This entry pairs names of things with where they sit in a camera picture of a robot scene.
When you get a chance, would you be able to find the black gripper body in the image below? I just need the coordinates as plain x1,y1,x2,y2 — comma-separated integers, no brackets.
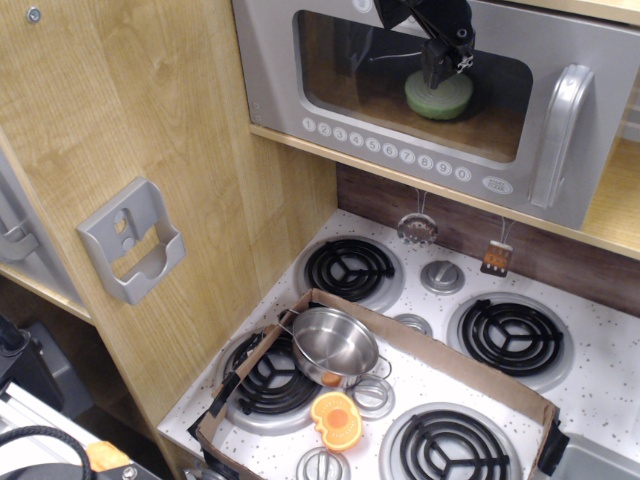
374,0,475,70

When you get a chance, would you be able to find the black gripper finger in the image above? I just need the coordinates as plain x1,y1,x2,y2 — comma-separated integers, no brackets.
421,39,457,90

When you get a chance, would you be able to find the silver toy microwave door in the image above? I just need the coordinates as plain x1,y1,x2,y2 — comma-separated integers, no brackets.
232,1,639,229

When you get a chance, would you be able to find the green toy onion half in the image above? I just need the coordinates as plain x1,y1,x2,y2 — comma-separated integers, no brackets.
404,71,474,121

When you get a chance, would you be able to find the hanging silver strainer toy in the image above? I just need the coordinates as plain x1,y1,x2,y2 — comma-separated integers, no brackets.
396,189,439,247

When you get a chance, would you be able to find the hanging brown spatula toy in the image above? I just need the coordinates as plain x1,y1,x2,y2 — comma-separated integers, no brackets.
480,217,514,278

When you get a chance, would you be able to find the grey back stove knob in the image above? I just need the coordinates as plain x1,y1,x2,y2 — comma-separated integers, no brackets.
420,260,465,295

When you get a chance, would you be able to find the grey stove knob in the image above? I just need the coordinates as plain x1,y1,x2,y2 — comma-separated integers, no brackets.
296,447,351,480
346,375,395,420
394,313,433,337
420,260,465,295

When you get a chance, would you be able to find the back left black burner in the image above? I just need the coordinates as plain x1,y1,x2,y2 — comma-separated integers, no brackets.
293,235,405,313

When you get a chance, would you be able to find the black burner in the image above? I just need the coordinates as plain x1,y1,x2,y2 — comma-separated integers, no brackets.
378,402,523,480
446,292,575,393
293,235,405,313
225,332,326,436

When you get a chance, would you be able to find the grey middle stove knob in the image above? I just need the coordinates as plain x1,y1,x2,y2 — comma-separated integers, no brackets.
394,313,433,337

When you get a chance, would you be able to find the back right black burner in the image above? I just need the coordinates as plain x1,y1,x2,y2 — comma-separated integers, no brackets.
446,292,575,393

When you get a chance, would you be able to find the stainless steel pot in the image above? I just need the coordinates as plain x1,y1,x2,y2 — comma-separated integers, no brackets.
278,306,388,389

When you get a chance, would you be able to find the grey centre stove knob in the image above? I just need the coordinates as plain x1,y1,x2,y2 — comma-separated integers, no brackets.
346,375,395,420

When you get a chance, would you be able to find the brown cardboard barrier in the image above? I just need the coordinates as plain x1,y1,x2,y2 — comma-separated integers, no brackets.
165,291,569,479

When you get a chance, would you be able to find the orange toy fruit half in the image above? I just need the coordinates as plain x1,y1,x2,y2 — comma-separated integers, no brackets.
310,392,363,453

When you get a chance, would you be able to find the front left black burner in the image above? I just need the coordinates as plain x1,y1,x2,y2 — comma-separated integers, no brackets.
225,332,326,436

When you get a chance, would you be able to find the front right black burner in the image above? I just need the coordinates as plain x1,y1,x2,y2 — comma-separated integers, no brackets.
378,402,523,480

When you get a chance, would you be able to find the grey front stove knob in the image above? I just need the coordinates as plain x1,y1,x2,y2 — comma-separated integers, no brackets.
296,447,351,480

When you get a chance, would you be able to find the grey sink basin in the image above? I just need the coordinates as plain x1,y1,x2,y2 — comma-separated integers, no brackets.
548,434,639,480

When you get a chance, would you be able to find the black box on floor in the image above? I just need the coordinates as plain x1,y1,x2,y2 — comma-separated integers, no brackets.
1,316,94,419

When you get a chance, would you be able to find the grey wall phone holder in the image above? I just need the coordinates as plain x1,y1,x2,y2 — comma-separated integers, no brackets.
76,177,186,305

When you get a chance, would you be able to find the grey fridge door handle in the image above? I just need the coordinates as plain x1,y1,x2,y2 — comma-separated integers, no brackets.
0,149,71,306

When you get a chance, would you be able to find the black cable loop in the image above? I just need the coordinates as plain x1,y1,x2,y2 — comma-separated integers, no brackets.
0,425,92,480

